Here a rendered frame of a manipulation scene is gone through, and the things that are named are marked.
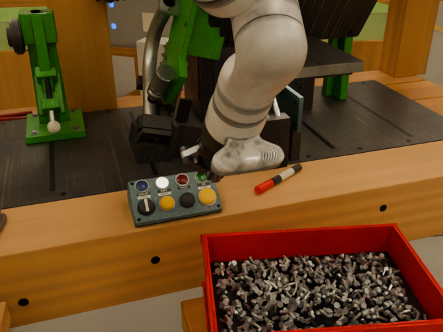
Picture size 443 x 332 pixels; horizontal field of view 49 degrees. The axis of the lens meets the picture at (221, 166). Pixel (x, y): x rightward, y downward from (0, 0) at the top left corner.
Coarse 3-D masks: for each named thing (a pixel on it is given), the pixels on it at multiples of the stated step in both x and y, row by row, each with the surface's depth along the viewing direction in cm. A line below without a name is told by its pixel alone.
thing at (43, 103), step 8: (40, 72) 107; (48, 72) 107; (56, 72) 108; (40, 80) 108; (48, 80) 108; (56, 80) 110; (40, 88) 109; (48, 88) 107; (56, 88) 110; (40, 96) 108; (48, 96) 106; (56, 96) 109; (40, 104) 108; (48, 104) 105; (56, 104) 106; (40, 112) 107; (48, 112) 107; (56, 112) 108; (64, 112) 109
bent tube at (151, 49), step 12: (168, 0) 98; (156, 12) 99; (168, 12) 95; (156, 24) 101; (156, 36) 104; (144, 48) 106; (156, 48) 106; (144, 60) 106; (156, 60) 107; (144, 72) 105; (144, 84) 104; (144, 96) 102; (144, 108) 101; (156, 108) 102
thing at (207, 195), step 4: (204, 188) 84; (208, 188) 84; (200, 192) 83; (204, 192) 83; (208, 192) 83; (212, 192) 83; (200, 196) 83; (204, 196) 83; (208, 196) 83; (212, 196) 83; (200, 200) 83; (204, 200) 82; (208, 200) 83; (212, 200) 83
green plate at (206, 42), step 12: (180, 0) 96; (192, 0) 89; (180, 12) 96; (192, 12) 90; (204, 12) 92; (180, 24) 95; (192, 24) 91; (204, 24) 93; (180, 36) 94; (192, 36) 93; (204, 36) 94; (216, 36) 94; (168, 48) 101; (180, 48) 93; (192, 48) 94; (204, 48) 95; (216, 48) 95; (168, 60) 101
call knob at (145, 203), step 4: (144, 200) 80; (148, 200) 81; (140, 204) 80; (144, 204) 80; (148, 204) 80; (152, 204) 80; (140, 208) 80; (144, 208) 80; (148, 208) 80; (152, 208) 80; (144, 212) 80; (148, 212) 80
